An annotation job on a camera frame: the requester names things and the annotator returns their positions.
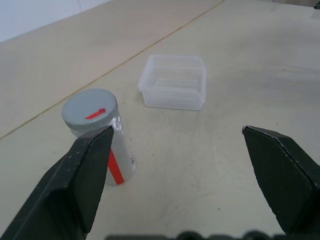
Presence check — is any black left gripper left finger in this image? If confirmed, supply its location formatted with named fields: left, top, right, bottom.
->
left=0, top=124, right=115, bottom=240

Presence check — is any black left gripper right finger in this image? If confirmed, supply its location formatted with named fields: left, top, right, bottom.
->
left=241, top=124, right=320, bottom=236

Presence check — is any grey-capped bottle with red stripe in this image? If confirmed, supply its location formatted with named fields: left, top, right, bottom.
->
left=70, top=115, right=138, bottom=187

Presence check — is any grey ribbed bottle cap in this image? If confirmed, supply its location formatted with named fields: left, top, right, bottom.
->
left=62, top=88, right=118, bottom=132

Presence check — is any clear plastic container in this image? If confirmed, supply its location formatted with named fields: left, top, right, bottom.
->
left=137, top=54, right=208, bottom=111

